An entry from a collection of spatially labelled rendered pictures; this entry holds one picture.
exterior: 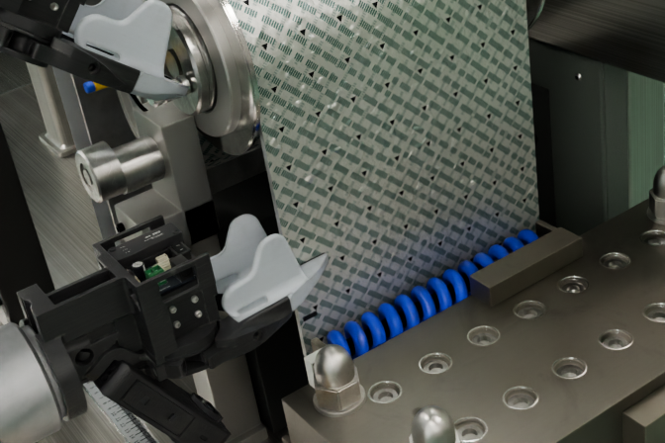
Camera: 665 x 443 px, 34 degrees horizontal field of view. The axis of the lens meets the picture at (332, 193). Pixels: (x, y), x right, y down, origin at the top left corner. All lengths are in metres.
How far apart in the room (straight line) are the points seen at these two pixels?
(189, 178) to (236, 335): 0.13
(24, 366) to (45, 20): 0.21
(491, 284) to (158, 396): 0.26
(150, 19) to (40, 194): 0.76
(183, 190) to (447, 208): 0.20
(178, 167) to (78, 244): 0.51
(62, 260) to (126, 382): 0.56
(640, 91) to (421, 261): 0.41
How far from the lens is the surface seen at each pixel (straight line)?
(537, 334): 0.80
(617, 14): 0.90
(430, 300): 0.83
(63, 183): 1.44
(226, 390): 0.90
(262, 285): 0.74
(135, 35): 0.68
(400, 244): 0.83
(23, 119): 1.66
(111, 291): 0.70
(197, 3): 0.71
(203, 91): 0.72
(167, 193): 0.81
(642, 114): 1.19
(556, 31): 0.96
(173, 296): 0.70
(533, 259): 0.85
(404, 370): 0.78
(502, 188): 0.88
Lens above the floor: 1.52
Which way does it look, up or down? 29 degrees down
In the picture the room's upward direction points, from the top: 10 degrees counter-clockwise
